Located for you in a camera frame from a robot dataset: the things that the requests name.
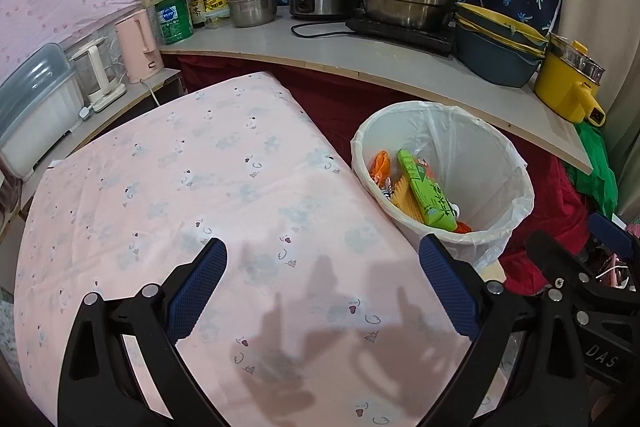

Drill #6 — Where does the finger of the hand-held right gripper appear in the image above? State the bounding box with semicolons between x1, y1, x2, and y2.
529;231;601;298
589;213;640;268

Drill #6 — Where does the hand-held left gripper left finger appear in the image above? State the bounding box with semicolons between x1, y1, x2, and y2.
57;237;228;427

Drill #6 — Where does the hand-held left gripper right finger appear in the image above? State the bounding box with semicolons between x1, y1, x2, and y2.
415;234;591;427

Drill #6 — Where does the green and yellow snack bag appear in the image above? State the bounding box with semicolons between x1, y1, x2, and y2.
396;149;460;230

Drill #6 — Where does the yellow wafer biscuit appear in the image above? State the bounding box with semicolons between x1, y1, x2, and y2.
390;177;426;218

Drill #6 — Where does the white lined waste bin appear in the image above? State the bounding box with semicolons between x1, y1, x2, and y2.
350;101;536;275

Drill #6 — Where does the orange printed plastic bag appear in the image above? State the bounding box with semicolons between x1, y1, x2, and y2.
369;150;393;185

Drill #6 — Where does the bright red cloth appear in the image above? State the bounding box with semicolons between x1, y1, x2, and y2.
500;152;593;295

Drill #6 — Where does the green cloth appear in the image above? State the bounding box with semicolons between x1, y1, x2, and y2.
572;122;621;218

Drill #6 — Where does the pink printed tablecloth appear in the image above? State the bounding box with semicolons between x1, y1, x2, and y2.
12;71;481;427

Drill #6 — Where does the yellow electric pot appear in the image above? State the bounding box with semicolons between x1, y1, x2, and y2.
532;33;608;128

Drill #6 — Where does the yellow and blue plastic basin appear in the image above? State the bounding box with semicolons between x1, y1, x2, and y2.
456;2;548;48
455;24;543;88

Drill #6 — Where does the wooden side shelf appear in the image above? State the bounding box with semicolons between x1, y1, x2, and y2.
0;67;183;228

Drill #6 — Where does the dark red counter cloth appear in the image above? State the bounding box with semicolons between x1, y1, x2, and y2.
177;54;551;188

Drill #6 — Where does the beige curtain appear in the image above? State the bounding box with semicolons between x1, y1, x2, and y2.
545;0;640;218

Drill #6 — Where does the white dish box clear lid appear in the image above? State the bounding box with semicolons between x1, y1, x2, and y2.
0;43;86;180

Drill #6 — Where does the white glass electric kettle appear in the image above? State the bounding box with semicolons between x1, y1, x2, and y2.
70;37;127;112

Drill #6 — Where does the pink electric kettle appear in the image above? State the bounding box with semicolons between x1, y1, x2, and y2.
115;8;166;84

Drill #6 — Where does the curved grey counter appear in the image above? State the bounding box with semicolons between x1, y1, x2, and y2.
159;4;593;175

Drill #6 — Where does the black induction cooker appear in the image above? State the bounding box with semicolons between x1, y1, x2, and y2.
345;17;458;58

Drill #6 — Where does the green tin can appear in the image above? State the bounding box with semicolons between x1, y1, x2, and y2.
155;0;195;46

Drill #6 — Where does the clear plastic food container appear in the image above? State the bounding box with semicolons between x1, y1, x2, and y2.
205;9;232;30

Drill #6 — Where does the small steel lidded pot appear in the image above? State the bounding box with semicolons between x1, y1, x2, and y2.
227;0;278;28

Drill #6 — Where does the black power cable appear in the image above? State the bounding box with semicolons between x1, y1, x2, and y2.
291;19;351;40

